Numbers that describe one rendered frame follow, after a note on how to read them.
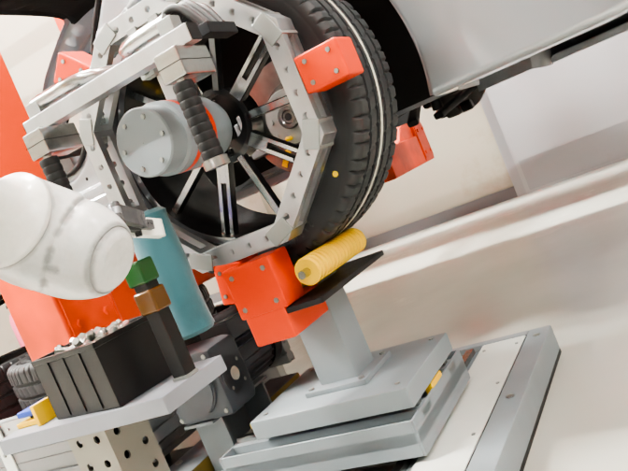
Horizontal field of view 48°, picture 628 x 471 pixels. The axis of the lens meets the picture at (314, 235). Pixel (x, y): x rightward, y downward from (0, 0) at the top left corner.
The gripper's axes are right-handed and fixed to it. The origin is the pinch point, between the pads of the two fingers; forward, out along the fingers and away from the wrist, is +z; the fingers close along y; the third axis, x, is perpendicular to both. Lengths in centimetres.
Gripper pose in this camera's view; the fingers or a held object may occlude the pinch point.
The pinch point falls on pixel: (146, 227)
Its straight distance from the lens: 114.9
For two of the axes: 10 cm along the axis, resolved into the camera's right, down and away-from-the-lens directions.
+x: 2.8, 9.5, -1.7
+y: -8.5, 3.3, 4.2
